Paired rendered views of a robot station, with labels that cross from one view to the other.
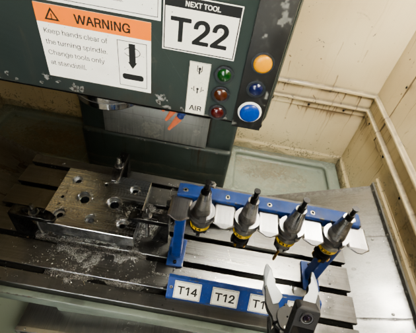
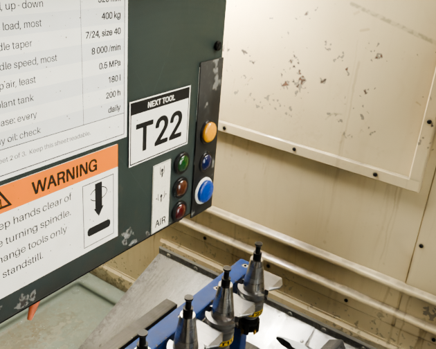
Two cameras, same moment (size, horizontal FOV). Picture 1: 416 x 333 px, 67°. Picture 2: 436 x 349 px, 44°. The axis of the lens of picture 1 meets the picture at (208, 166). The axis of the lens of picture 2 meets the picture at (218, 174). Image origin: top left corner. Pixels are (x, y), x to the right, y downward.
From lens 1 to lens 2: 0.47 m
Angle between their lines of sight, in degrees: 50
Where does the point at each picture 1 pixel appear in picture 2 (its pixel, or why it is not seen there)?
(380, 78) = not seen: hidden behind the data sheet
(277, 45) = (214, 108)
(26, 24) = not seen: outside the picture
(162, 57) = (127, 180)
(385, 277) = (263, 318)
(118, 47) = (84, 196)
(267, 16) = (205, 86)
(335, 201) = (145, 298)
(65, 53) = (15, 250)
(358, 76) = not seen: hidden behind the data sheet
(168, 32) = (134, 145)
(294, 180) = (62, 325)
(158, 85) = (124, 219)
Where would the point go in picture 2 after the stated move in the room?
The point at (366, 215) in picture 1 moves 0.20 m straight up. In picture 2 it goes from (188, 282) to (192, 228)
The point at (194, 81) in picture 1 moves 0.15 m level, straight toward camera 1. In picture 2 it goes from (158, 188) to (279, 229)
